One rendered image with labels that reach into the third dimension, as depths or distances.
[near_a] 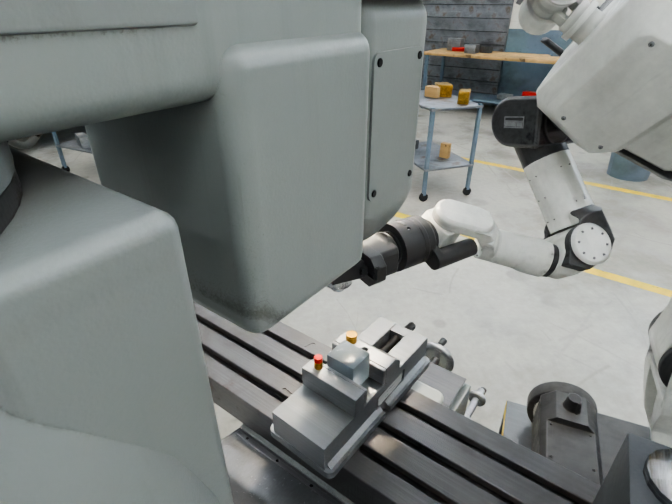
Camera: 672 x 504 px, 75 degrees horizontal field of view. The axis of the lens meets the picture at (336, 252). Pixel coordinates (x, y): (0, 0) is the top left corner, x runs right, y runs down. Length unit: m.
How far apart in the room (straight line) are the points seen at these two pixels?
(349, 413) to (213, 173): 0.56
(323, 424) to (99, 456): 0.56
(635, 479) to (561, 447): 0.71
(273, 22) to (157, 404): 0.28
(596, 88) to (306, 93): 0.53
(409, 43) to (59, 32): 0.39
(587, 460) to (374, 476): 0.72
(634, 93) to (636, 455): 0.50
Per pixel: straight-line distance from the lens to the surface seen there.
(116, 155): 0.49
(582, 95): 0.82
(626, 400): 2.55
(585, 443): 1.45
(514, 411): 1.71
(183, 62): 0.32
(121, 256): 0.24
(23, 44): 0.27
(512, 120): 0.97
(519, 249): 0.87
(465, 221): 0.81
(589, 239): 0.91
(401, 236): 0.75
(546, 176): 0.95
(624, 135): 0.85
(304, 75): 0.38
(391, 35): 0.54
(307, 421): 0.81
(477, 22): 8.46
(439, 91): 4.37
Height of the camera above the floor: 1.62
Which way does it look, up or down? 30 degrees down
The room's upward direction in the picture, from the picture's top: straight up
